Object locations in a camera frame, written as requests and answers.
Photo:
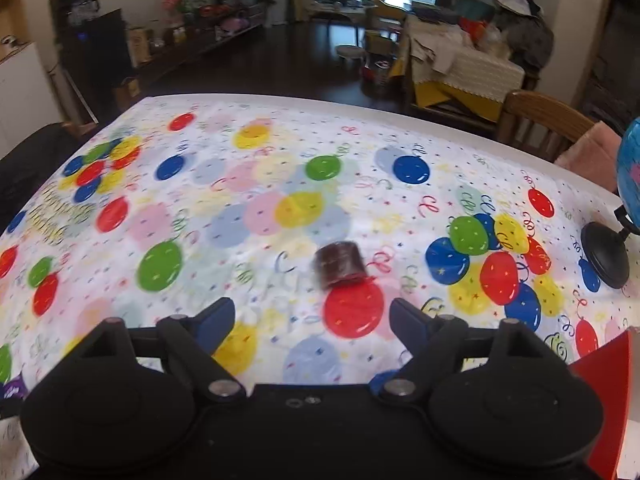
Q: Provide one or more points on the white cabinet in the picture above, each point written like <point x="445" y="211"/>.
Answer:
<point x="25" y="100"/>

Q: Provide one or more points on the balloon print tablecloth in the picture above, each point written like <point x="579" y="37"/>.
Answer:
<point x="225" y="210"/>

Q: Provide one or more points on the dark red candy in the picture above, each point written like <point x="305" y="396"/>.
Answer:
<point x="340" y="265"/>

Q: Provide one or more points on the wooden television cabinet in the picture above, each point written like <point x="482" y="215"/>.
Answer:
<point x="200" y="45"/>

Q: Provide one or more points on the pile of clothes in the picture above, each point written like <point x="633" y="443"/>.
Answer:
<point x="530" y="35"/>

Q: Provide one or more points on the small wooden table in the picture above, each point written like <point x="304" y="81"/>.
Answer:
<point x="340" y="7"/>

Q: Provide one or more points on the purple snack packet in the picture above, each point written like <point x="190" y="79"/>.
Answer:
<point x="12" y="390"/>

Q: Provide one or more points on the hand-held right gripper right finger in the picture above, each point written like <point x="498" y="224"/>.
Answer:
<point x="407" y="322"/>

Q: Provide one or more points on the wooden chair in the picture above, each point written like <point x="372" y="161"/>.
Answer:
<point x="540" y="115"/>

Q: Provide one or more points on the round stool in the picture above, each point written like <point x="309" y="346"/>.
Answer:
<point x="351" y="52"/>

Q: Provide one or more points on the sofa with cream cover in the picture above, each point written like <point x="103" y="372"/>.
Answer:
<point x="480" y="75"/>

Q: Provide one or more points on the black cabinet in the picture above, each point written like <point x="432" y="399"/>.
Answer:
<point x="95" y="55"/>

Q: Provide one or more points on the blue globe on black stand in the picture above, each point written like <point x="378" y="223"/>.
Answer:
<point x="605" y="255"/>

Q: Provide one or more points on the red cardboard box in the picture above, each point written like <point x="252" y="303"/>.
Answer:
<point x="600" y="385"/>

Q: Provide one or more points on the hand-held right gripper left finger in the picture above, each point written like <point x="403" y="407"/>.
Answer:
<point x="215" y="322"/>

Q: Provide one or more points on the black jacket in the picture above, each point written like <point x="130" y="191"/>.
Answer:
<point x="25" y="165"/>

